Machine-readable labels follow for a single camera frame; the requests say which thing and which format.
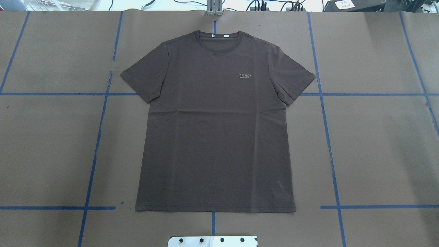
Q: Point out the dark brown t-shirt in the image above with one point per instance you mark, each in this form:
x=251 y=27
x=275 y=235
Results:
x=216 y=138

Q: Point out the aluminium frame post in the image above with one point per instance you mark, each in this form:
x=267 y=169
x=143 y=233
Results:
x=214 y=7

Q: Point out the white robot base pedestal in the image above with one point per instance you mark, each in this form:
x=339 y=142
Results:
x=213 y=241

